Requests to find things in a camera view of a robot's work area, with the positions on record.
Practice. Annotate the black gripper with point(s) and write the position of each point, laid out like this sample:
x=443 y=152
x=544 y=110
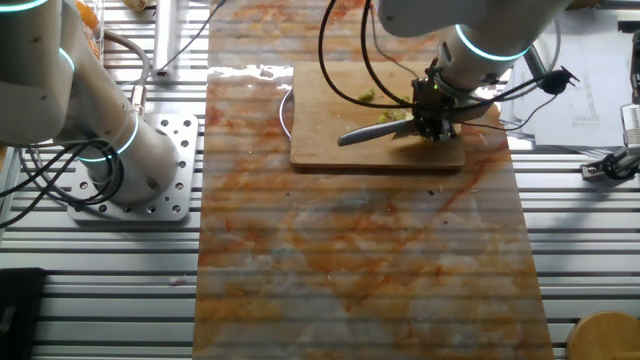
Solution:
x=432 y=100

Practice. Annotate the steel cleaver knife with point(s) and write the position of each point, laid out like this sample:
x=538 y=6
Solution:
x=370 y=132

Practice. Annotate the wooden cutting board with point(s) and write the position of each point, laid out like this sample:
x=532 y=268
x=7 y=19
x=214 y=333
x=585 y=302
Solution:
x=350 y=150

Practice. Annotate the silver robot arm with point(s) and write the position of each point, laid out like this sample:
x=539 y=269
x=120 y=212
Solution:
x=40 y=75

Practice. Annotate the cut scallion slice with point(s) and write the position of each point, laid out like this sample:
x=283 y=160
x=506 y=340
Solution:
x=392 y=116
x=367 y=95

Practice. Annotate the orange marble patterned mat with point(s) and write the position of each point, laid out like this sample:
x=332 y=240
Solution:
x=350 y=250

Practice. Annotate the white paper sheets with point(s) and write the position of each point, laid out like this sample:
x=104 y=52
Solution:
x=600 y=115

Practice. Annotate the tan cardboard box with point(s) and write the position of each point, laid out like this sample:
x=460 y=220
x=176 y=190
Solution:
x=585 y=3

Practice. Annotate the wooden cup tree stand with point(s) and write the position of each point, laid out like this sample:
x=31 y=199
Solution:
x=605 y=337

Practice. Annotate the white plastic wrap roll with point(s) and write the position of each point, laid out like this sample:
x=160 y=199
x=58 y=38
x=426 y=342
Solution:
x=165 y=40

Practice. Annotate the orange fruit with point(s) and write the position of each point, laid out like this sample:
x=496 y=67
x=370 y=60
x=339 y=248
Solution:
x=92 y=47
x=87 y=14

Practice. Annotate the black rectangular case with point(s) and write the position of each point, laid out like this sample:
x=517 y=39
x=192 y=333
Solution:
x=22 y=315

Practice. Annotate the wrist camera on silver bracket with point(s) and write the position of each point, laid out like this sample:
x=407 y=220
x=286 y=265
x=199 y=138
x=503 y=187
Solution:
x=552 y=82

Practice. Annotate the small silver camera on mount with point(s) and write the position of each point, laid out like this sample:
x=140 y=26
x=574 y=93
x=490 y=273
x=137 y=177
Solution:
x=631 y=125

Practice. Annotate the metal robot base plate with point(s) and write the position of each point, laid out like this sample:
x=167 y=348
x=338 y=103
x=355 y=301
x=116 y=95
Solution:
x=182 y=165

